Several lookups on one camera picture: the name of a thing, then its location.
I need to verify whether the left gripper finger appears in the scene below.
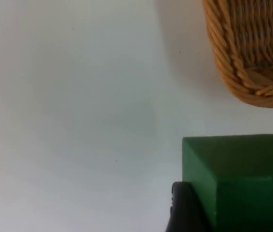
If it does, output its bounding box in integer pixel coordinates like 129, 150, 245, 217
165, 181, 211, 232

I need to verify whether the green cube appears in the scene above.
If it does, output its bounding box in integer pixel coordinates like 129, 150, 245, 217
182, 133, 273, 232

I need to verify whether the pale brown wicker basket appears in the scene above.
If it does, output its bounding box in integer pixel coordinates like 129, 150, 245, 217
202, 0, 273, 109

